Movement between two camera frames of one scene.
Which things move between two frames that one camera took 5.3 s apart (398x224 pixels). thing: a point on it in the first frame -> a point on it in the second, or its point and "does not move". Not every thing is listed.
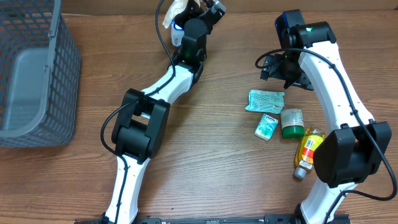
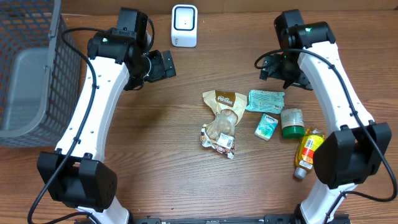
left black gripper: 193,12 -> 161,72
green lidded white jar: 292,123 does not move
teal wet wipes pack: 265,101 does not move
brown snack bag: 175,9 -> 220,133
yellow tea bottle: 305,158 does not move
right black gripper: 277,66 does not move
